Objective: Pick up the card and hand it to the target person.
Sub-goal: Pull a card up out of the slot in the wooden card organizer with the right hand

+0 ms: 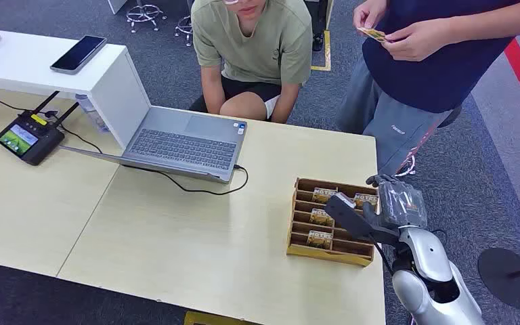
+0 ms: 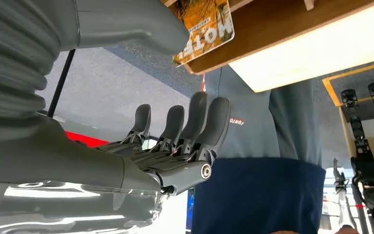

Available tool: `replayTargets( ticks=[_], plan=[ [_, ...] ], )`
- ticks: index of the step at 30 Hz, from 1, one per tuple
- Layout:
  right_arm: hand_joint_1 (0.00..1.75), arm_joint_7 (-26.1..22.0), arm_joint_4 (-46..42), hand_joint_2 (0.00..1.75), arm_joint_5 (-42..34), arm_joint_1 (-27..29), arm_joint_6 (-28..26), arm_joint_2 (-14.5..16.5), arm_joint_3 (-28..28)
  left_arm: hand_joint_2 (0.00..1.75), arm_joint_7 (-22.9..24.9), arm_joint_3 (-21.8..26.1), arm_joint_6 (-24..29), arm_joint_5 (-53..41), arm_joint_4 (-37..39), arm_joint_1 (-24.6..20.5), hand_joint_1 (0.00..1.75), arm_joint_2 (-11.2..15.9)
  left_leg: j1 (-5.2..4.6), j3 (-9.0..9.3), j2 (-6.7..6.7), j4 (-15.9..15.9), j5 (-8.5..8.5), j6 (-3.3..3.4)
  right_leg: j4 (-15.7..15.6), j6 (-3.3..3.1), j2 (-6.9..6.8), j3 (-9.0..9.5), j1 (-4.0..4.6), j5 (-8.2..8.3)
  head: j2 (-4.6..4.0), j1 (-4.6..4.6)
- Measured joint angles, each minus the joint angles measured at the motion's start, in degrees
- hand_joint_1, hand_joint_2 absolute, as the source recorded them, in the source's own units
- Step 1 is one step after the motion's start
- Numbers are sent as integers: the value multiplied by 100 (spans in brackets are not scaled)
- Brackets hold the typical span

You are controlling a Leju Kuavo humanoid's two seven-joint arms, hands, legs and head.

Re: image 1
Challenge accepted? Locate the hotel key card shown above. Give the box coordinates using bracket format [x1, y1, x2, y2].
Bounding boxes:
[353, 192, 380, 210]
[305, 230, 334, 251]
[357, 26, 391, 45]
[309, 208, 335, 228]
[311, 187, 339, 205]

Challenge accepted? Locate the standing person's right hand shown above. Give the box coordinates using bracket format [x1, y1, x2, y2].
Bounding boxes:
[353, 0, 389, 31]

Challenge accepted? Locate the chrome stool base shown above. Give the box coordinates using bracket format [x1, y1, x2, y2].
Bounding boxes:
[173, 16, 194, 47]
[125, 0, 167, 34]

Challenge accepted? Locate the yellow floor tape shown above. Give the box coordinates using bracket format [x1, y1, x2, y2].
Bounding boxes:
[183, 310, 261, 325]
[311, 30, 332, 72]

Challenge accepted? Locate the white furniture corner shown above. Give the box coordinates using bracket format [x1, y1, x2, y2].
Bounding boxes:
[106, 0, 129, 15]

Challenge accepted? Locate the standing person's left hand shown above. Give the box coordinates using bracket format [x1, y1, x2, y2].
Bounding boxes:
[382, 18, 456, 62]

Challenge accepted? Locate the clear plastic bottle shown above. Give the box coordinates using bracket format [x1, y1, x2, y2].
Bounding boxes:
[74, 93, 110, 134]

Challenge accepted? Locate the black controller cable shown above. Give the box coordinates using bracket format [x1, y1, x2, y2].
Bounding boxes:
[57, 125, 104, 155]

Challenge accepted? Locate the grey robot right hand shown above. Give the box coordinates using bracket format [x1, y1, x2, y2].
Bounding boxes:
[362, 173, 428, 230]

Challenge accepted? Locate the thin black cable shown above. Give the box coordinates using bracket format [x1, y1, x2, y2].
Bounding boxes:
[0, 93, 28, 113]

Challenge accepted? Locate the black laptop power cable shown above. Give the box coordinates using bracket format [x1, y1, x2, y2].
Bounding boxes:
[121, 163, 250, 197]

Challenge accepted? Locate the seated person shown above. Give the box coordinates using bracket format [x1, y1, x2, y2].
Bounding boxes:
[188, 0, 313, 125]

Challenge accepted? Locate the standing person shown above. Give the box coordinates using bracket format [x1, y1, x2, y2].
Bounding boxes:
[337, 0, 520, 178]

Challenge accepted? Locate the dark wrist camera box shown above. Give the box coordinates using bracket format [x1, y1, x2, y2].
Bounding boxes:
[324, 192, 400, 246]

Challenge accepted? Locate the wooden card holder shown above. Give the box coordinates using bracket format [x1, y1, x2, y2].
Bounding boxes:
[286, 177, 380, 268]

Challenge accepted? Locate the black round stand base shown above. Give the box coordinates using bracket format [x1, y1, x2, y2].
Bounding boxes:
[477, 248, 520, 310]

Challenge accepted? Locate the white desk shelf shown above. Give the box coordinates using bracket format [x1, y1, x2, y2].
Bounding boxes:
[0, 28, 152, 150]

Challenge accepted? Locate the black smartphone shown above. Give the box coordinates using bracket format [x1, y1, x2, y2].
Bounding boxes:
[49, 35, 108, 75]

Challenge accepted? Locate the black controller with screen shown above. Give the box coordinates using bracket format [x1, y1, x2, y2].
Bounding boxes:
[0, 91, 80, 167]

